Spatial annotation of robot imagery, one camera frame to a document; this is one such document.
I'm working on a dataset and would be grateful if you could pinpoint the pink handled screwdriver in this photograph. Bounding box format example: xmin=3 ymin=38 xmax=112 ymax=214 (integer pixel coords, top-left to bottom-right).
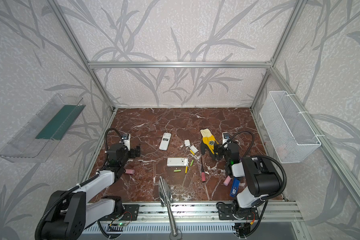
xmin=200 ymin=158 xmax=206 ymax=183

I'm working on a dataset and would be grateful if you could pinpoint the red white remote control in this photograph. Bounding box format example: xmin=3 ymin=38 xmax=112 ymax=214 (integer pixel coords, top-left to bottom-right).
xmin=159 ymin=133 xmax=172 ymax=151

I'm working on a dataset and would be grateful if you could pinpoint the white green-screen remote control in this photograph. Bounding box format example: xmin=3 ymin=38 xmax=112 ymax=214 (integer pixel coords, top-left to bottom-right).
xmin=167 ymin=158 xmax=189 ymax=167

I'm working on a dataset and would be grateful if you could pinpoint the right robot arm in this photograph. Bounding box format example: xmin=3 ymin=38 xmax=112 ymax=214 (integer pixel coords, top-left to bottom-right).
xmin=214 ymin=142 xmax=287 ymax=213

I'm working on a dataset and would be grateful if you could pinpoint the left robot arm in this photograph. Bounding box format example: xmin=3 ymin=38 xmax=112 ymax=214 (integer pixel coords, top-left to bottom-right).
xmin=35 ymin=143 xmax=141 ymax=240

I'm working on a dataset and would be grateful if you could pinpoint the yellow black work glove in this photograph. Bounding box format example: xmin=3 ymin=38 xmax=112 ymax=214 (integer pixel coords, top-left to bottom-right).
xmin=200 ymin=129 xmax=219 ymax=161

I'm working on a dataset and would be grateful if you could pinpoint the blue lighter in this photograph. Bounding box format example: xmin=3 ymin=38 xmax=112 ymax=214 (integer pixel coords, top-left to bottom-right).
xmin=230 ymin=178 xmax=240 ymax=198

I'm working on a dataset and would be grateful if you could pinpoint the metal trowel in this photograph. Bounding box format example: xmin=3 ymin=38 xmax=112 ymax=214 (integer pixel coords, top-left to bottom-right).
xmin=159 ymin=177 xmax=179 ymax=237

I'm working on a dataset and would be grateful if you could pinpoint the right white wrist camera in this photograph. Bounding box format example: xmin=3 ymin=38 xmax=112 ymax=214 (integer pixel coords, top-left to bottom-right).
xmin=222 ymin=132 xmax=230 ymax=145

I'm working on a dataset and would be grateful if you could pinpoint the purple toy shovel pink handle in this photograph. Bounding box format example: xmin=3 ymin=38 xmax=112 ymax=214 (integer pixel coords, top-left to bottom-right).
xmin=125 ymin=169 xmax=136 ymax=175

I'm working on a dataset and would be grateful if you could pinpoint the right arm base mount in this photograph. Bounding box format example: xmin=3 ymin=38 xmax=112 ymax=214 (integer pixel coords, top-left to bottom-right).
xmin=216 ymin=202 xmax=260 ymax=221

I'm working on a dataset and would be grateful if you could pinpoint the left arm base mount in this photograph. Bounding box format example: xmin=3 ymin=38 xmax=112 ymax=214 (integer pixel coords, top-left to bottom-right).
xmin=100 ymin=204 xmax=140 ymax=222

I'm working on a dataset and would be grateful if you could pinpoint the white wire wall basket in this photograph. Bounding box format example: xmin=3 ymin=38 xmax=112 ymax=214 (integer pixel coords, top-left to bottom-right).
xmin=260 ymin=91 xmax=321 ymax=164

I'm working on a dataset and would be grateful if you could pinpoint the clear plastic wall shelf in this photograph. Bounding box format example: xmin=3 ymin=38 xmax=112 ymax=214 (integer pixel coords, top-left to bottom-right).
xmin=0 ymin=94 xmax=86 ymax=163

